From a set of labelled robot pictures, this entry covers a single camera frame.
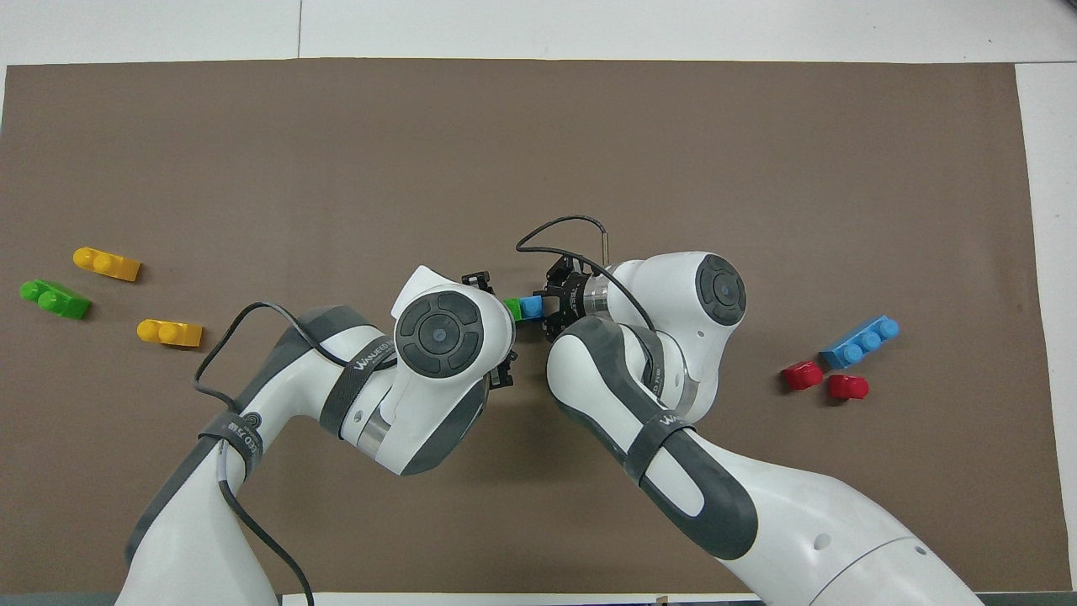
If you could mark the red one-stud toy block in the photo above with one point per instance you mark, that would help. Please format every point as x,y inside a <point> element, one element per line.
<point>847,387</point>
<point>803,375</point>

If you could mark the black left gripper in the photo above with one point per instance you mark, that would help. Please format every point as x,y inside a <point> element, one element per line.
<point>478,281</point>

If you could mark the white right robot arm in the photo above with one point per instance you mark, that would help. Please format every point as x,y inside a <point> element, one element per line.
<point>673,404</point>

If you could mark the brown paper table mat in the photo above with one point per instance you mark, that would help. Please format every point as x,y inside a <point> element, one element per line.
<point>538,151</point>

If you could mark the yellow two-stud toy block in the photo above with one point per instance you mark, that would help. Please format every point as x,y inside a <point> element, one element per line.
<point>170,333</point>
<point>107,263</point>

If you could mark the blue three-stud toy block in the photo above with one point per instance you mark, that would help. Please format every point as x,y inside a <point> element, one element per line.
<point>530,307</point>
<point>860,343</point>

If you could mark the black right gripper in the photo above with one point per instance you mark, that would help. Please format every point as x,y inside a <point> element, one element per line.
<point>576,295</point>

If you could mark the green two-stud toy block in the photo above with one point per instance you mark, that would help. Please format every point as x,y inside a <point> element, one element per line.
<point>55,300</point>
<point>512,309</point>

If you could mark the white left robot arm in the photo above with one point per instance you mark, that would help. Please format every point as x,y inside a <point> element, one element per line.
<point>379,396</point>

